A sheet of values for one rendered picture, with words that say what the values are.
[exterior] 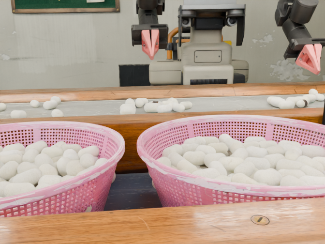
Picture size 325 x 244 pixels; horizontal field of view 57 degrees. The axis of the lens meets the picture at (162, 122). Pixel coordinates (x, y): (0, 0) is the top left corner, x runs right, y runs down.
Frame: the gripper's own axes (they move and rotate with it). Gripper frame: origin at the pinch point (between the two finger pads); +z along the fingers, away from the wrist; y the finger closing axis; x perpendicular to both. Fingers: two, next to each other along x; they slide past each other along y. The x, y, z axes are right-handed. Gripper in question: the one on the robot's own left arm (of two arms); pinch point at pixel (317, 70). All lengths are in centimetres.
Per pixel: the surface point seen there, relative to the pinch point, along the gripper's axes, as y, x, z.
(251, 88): -14.1, 9.7, -3.2
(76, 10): -95, 100, -179
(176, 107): -39.2, -3.7, 13.1
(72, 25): -100, 112, -174
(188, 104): -36.1, -1.5, 10.6
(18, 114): -72, -6, 15
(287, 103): -14.9, -4.7, 14.3
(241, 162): -36, -23, 37
